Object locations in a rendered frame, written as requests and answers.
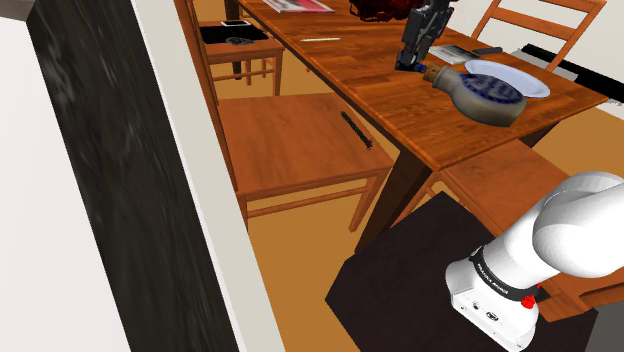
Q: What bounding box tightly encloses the grey book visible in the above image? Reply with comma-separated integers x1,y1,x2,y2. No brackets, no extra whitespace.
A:
428,44,482,67

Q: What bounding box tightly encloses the wooden dining table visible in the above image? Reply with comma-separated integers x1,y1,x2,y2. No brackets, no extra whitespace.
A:
237,0,611,255

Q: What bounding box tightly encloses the dark red rounded object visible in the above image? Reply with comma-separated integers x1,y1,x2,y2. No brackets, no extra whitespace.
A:
348,0,421,24

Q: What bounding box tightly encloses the black slim stick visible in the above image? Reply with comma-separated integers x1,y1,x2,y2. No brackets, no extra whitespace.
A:
339,110,375,151

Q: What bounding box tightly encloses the red and white magazine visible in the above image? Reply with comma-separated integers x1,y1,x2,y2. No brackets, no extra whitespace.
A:
262,0,337,15

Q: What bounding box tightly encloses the grey flask with blue pattern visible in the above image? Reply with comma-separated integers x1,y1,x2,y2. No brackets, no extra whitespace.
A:
421,63,530,129

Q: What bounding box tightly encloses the wooden chair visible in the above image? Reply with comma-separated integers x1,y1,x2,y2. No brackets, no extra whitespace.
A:
389,139,624,324
469,0,609,74
187,29,397,234
173,0,287,98

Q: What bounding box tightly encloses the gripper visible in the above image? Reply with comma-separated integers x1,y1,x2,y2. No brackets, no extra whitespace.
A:
394,0,458,74

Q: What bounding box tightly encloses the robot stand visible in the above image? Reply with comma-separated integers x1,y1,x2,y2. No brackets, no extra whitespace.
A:
324,190,600,352

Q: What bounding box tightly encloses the white plate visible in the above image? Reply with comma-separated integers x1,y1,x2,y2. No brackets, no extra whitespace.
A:
463,59,552,100

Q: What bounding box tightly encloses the black flat tablet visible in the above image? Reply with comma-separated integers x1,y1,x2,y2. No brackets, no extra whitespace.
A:
199,24,271,47

